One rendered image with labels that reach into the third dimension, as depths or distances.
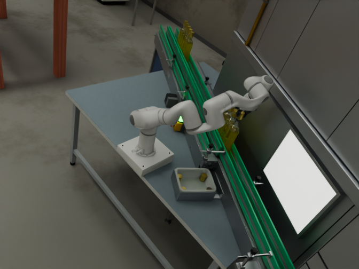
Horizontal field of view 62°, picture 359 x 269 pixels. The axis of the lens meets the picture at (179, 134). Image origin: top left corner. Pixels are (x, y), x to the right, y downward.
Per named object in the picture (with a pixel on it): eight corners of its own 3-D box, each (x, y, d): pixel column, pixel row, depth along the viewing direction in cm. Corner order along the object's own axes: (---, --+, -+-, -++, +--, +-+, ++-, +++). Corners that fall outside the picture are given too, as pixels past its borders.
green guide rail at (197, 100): (217, 156, 186) (222, 147, 181) (216, 156, 185) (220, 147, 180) (166, 33, 310) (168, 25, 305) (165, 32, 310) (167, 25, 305)
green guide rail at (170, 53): (207, 156, 183) (211, 146, 178) (205, 156, 183) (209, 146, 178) (159, 31, 307) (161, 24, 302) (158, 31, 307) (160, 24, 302)
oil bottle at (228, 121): (225, 147, 195) (237, 122, 182) (217, 147, 193) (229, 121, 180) (222, 141, 199) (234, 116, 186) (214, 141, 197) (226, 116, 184)
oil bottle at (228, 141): (227, 154, 191) (241, 128, 177) (219, 153, 189) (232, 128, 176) (225, 148, 195) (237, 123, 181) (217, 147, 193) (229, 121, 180)
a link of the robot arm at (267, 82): (258, 89, 143) (246, 74, 146) (247, 103, 151) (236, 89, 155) (278, 82, 151) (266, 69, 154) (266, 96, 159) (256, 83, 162)
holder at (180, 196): (220, 200, 178) (225, 192, 173) (176, 200, 168) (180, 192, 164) (212, 177, 190) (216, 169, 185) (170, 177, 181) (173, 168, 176)
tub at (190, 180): (212, 200, 175) (217, 191, 170) (176, 200, 168) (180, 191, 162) (204, 177, 188) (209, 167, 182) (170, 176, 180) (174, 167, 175)
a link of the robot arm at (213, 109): (211, 91, 153) (219, 118, 158) (175, 108, 147) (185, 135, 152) (228, 93, 139) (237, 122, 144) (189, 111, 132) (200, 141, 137)
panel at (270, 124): (302, 238, 143) (346, 194, 122) (297, 239, 142) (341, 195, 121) (236, 118, 206) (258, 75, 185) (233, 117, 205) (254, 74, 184)
